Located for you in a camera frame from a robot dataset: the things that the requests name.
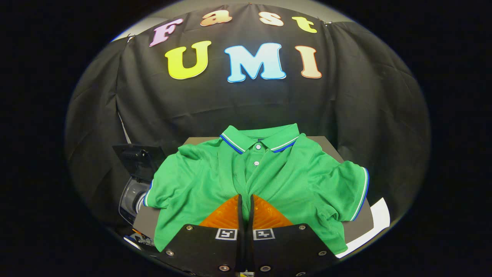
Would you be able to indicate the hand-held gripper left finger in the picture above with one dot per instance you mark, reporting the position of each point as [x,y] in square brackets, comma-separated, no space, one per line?
[207,246]

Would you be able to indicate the dark washing machine lid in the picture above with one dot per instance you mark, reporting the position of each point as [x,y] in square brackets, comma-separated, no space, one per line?
[140,159]

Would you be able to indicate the white flat board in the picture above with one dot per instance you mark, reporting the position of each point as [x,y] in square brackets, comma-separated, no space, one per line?
[374,223]

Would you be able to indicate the green polo shirt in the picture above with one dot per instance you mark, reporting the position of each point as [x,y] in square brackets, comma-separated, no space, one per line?
[200,181]

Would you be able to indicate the grey cabinet with dark top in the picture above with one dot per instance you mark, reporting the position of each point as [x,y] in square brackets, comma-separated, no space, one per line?
[359,229]

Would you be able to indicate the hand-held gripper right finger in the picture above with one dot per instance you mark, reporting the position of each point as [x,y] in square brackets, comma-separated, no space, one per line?
[284,246]

